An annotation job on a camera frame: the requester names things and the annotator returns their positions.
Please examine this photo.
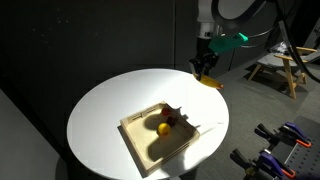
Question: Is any yellow banana plush toy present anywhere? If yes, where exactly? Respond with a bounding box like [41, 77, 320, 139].
[194, 74, 224, 89]

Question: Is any perforated metal plate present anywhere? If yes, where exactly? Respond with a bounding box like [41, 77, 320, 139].
[284, 116, 320, 180]

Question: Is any dark red plush fruit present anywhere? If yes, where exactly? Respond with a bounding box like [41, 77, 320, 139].
[166, 116, 177, 127]

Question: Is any yellow round plush fruit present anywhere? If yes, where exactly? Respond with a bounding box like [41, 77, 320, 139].
[157, 123, 171, 136]

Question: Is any purple clamp upper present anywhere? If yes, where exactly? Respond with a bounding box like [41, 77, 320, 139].
[254, 122, 312, 148]

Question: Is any light wooden tray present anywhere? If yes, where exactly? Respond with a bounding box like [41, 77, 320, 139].
[120, 101, 200, 177]

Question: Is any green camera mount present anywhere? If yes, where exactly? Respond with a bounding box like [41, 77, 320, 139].
[208, 33, 248, 54]

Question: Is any wooden chair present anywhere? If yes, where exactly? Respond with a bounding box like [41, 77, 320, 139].
[249, 42, 307, 99]

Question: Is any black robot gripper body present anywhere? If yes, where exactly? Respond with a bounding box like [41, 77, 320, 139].
[189, 38, 219, 72]

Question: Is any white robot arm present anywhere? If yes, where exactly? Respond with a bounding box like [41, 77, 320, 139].
[189, 0, 320, 82]

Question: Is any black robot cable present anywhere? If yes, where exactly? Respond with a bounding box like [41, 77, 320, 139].
[229, 0, 320, 84]

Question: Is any white round table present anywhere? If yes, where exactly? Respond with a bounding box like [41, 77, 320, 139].
[67, 69, 229, 180]

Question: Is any purple clamp lower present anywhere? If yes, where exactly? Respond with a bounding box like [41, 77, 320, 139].
[230, 149, 296, 180]

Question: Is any purple clamp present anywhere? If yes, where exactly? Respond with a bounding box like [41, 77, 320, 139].
[230, 149, 296, 180]
[254, 122, 312, 148]

